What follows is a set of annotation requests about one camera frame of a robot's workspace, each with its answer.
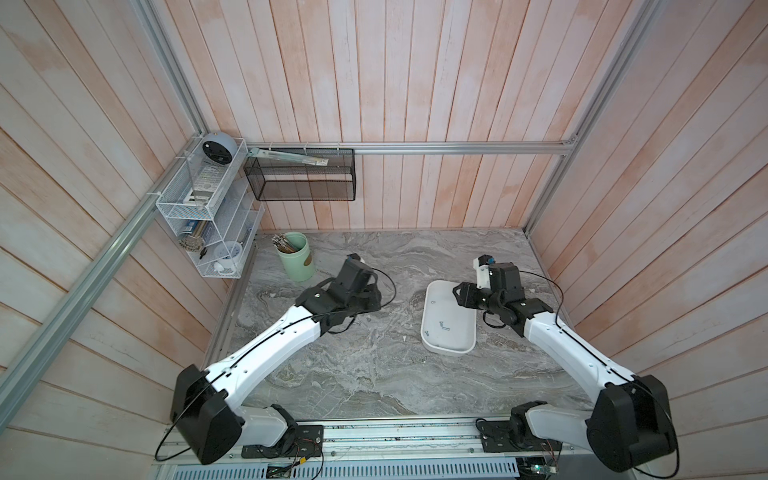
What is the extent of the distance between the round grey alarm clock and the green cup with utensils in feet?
0.89

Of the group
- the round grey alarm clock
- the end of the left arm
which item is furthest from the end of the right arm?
the round grey alarm clock

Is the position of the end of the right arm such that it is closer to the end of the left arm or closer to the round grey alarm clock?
the end of the left arm

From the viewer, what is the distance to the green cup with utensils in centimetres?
97

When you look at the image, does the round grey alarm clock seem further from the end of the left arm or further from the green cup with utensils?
the end of the left arm

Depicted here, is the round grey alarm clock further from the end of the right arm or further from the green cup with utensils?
the end of the right arm

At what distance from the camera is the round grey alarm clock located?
0.81 meters

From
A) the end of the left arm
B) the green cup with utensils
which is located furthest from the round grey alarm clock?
the end of the left arm
